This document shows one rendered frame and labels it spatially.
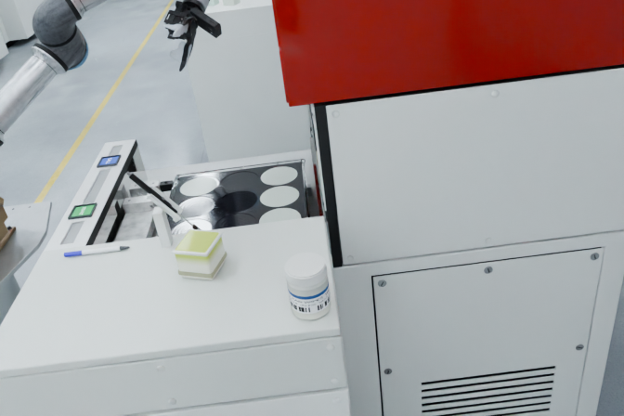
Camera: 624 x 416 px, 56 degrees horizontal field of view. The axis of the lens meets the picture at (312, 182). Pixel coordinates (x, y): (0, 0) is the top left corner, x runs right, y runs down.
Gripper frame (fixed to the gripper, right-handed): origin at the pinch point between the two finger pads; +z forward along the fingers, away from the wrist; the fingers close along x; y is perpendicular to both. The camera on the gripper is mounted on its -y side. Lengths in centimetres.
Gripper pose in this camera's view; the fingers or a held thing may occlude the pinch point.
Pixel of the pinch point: (178, 56)
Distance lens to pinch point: 180.6
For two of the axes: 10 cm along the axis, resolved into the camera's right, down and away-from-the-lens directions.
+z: -2.2, 8.4, -4.9
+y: -9.7, -2.2, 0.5
